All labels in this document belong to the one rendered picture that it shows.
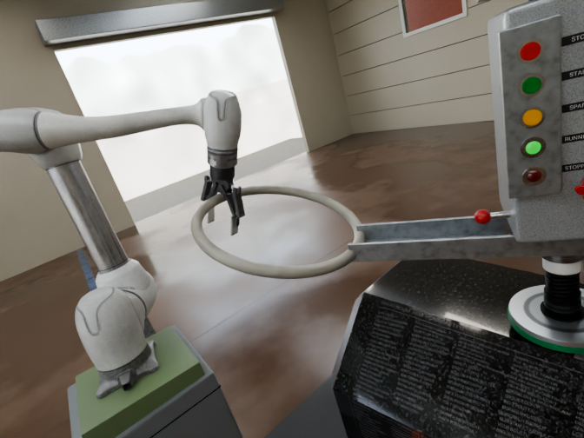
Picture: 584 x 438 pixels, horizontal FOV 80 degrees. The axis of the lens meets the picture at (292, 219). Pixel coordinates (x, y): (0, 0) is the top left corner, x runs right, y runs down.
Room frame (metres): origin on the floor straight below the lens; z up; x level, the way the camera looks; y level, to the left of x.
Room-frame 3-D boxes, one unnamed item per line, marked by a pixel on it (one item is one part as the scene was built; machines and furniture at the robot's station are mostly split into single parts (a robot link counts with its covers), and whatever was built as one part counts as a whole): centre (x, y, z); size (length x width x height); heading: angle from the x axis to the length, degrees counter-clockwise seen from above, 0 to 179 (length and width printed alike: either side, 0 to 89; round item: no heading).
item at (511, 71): (0.57, -0.43, 1.37); 0.08 x 0.03 x 0.28; 63
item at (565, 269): (0.63, -0.55, 1.02); 0.07 x 0.07 x 0.04
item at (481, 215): (0.63, -0.40, 1.17); 0.08 x 0.03 x 0.03; 63
